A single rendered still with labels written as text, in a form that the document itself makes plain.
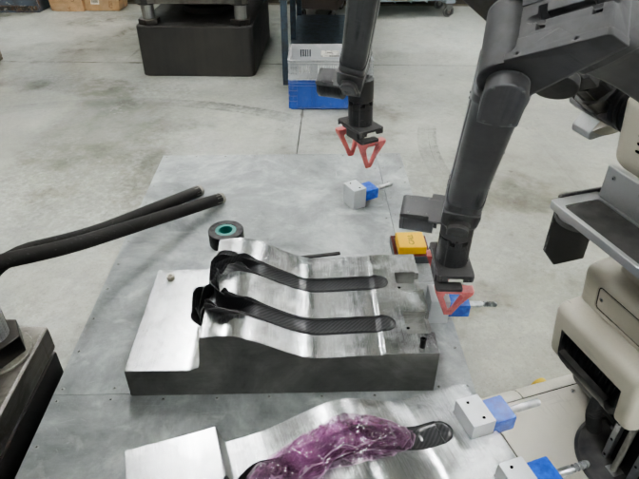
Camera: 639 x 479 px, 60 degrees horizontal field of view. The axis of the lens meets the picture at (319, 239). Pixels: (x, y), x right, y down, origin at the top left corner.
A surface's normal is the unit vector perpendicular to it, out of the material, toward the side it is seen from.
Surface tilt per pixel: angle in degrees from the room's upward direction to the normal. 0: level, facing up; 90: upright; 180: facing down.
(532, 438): 0
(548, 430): 0
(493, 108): 127
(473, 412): 0
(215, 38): 90
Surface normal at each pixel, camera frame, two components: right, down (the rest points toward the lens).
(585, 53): -0.22, 0.93
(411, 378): 0.02, 0.58
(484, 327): 0.00, -0.82
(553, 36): -0.63, -0.36
